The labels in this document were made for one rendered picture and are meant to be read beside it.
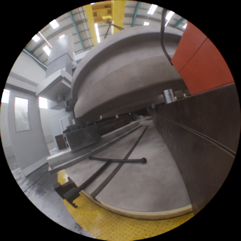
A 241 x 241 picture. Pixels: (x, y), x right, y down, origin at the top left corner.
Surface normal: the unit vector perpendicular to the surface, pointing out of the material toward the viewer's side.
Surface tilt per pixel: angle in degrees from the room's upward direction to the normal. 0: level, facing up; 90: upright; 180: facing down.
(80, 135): 90
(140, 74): 90
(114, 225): 0
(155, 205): 0
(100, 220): 0
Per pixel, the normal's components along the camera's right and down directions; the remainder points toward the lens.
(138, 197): -0.27, -0.96
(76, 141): 0.73, -0.18
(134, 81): -0.39, 0.14
